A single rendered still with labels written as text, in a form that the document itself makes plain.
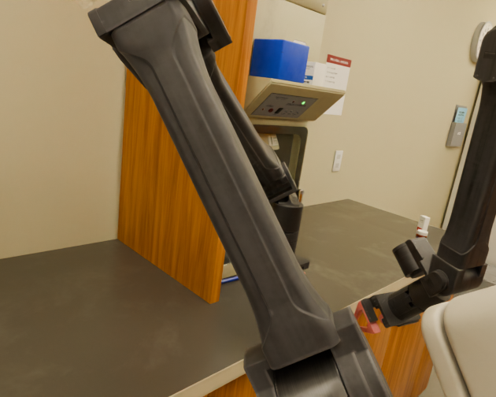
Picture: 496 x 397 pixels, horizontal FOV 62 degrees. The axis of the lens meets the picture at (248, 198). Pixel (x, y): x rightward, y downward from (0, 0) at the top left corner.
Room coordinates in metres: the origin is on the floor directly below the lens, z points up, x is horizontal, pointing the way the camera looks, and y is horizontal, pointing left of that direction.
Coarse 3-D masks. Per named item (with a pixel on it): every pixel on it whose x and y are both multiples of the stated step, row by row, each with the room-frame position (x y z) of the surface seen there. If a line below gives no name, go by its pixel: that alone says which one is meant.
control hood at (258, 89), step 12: (252, 84) 1.03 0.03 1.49; (264, 84) 1.01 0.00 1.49; (276, 84) 1.01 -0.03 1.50; (288, 84) 1.04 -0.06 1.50; (300, 84) 1.07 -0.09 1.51; (252, 96) 1.03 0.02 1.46; (264, 96) 1.03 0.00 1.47; (312, 96) 1.14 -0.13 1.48; (324, 96) 1.18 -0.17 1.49; (336, 96) 1.21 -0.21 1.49; (252, 108) 1.05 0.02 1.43; (312, 108) 1.20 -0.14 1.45; (324, 108) 1.24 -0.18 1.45; (300, 120) 1.24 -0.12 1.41; (312, 120) 1.27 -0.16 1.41
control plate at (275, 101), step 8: (272, 96) 1.05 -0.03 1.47; (280, 96) 1.06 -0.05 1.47; (288, 96) 1.08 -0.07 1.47; (296, 96) 1.10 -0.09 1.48; (264, 104) 1.06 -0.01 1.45; (272, 104) 1.08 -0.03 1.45; (280, 104) 1.10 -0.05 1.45; (288, 104) 1.12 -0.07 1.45; (296, 104) 1.14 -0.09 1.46; (304, 104) 1.16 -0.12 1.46; (312, 104) 1.18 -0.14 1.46; (256, 112) 1.07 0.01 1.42; (264, 112) 1.09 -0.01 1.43; (272, 112) 1.11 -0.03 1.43; (280, 112) 1.13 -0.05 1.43; (288, 112) 1.15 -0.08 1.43
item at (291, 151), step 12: (264, 132) 1.15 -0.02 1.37; (276, 132) 1.18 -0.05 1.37; (288, 132) 1.22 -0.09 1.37; (300, 132) 1.26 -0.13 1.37; (276, 144) 1.19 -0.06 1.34; (288, 144) 1.23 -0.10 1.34; (300, 144) 1.27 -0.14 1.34; (288, 156) 1.23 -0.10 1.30; (300, 156) 1.28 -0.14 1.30; (288, 168) 1.24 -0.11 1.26; (300, 168) 1.28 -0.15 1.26
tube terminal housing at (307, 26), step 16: (272, 0) 1.14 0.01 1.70; (256, 16) 1.10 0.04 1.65; (272, 16) 1.14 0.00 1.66; (288, 16) 1.19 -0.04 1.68; (304, 16) 1.23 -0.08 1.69; (320, 16) 1.29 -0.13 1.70; (256, 32) 1.11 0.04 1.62; (272, 32) 1.15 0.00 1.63; (288, 32) 1.19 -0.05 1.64; (304, 32) 1.24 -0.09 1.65; (320, 32) 1.30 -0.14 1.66; (224, 272) 1.10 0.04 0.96
